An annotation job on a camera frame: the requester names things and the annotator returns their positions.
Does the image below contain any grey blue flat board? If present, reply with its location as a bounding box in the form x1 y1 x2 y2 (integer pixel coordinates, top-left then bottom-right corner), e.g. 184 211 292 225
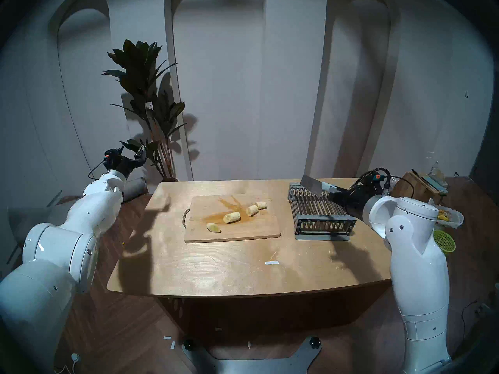
421 174 449 194

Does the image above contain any grey slotted knife rack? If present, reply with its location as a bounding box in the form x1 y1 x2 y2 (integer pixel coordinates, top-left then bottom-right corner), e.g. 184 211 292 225
288 182 357 241

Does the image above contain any white bag of banana peels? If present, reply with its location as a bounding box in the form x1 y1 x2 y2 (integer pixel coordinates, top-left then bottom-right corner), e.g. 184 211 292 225
428 198 464 229

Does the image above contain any wooden cutting board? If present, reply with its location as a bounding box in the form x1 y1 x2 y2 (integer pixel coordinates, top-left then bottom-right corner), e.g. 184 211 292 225
182 194 282 244

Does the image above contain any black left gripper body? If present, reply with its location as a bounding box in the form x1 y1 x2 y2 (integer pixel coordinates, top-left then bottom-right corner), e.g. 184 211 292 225
111 157 142 180

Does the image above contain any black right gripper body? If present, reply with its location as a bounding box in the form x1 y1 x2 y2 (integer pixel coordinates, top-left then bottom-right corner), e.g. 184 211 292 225
328 183 383 219

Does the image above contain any cardboard box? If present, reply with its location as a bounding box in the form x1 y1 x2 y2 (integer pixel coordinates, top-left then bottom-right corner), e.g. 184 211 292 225
391 171 445 206

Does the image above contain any green mesh basket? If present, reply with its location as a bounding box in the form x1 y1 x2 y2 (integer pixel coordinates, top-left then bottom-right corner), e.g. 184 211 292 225
434 230 457 254

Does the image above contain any black floor cable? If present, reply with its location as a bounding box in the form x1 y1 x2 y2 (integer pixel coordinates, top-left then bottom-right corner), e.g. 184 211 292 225
462 299 480 339

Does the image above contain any grey metal robot base plate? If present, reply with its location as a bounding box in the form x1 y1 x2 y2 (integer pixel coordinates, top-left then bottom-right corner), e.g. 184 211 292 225
182 338 324 374

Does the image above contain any tall potted green plant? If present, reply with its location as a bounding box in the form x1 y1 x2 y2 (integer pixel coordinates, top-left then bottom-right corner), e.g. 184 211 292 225
102 39 188 182

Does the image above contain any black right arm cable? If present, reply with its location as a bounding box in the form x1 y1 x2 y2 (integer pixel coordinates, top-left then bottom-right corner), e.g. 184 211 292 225
348 167 415 198

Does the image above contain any rolled grey mat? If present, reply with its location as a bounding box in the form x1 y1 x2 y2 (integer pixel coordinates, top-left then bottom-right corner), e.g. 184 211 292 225
8 177 148 248

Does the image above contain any clear plastic bottle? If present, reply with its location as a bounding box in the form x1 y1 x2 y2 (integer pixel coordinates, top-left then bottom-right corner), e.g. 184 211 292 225
429 161 447 183

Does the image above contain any cleaver with pale blue handle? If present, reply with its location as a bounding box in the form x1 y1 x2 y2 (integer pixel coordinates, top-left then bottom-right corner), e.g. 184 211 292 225
300 175 338 195

